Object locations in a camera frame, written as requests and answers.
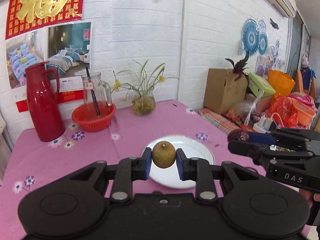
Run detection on dark purple plum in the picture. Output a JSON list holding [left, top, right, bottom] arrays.
[[227, 129, 249, 142]]

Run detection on brown longan fruit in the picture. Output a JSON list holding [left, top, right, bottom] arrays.
[[152, 141, 176, 169]]

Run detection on orange plastic basin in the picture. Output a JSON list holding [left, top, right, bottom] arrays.
[[290, 98, 316, 126]]

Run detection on white oval plate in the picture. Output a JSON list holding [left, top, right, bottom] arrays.
[[141, 135, 215, 190]]

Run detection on white power strip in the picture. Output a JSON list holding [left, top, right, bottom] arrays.
[[253, 115, 277, 133]]

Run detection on red plastic bag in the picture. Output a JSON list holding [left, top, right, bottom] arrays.
[[268, 96, 298, 128]]

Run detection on clear plastic bag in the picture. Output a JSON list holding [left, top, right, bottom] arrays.
[[228, 90, 264, 126]]

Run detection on plaid blanket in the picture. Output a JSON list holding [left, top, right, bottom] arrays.
[[198, 108, 240, 134]]

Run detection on orange plastic bag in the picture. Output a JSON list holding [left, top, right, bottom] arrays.
[[267, 69, 296, 97]]

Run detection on green cardboard box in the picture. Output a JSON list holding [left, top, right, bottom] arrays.
[[248, 73, 276, 98]]

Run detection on black chopsticks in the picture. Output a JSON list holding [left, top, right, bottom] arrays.
[[86, 67, 100, 118]]

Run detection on red plastic basket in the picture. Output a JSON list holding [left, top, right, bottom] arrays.
[[72, 101, 116, 132]]

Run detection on glass vase with plant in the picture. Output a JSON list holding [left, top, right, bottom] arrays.
[[111, 60, 178, 116]]

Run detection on brown cardboard box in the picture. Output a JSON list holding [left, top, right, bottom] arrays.
[[203, 68, 248, 114]]

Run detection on clear glass pitcher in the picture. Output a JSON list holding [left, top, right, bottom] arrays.
[[81, 72, 112, 105]]

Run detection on dark purple potted plant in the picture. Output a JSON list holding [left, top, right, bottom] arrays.
[[225, 51, 249, 81]]

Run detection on pink floral tablecloth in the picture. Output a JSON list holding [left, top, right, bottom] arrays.
[[0, 99, 313, 240]]

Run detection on blue paper fan decoration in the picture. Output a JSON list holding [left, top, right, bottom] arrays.
[[240, 18, 268, 56]]

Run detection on red thermos jug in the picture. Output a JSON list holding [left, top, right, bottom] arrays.
[[25, 62, 66, 142]]

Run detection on bedding calendar poster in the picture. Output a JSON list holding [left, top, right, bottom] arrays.
[[5, 21, 92, 112]]

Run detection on red gold fu poster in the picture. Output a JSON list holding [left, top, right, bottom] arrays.
[[5, 0, 84, 40]]

